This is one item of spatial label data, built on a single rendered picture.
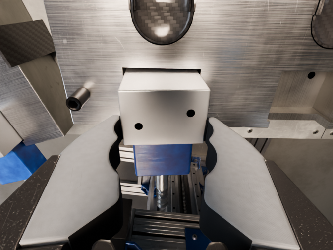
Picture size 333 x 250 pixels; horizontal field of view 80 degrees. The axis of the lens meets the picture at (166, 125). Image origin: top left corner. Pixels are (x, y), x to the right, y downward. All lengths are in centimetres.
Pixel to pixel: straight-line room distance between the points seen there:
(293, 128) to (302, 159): 131
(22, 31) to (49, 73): 4
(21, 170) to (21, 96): 8
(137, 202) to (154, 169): 118
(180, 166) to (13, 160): 17
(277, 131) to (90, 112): 24
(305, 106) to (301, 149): 134
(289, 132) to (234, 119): 16
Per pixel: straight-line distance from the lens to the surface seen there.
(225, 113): 16
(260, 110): 17
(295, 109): 21
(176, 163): 15
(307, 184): 182
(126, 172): 116
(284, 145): 148
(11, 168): 27
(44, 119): 23
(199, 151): 105
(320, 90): 22
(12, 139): 25
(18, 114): 24
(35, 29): 24
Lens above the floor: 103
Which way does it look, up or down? 59 degrees down
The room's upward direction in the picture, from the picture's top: 180 degrees counter-clockwise
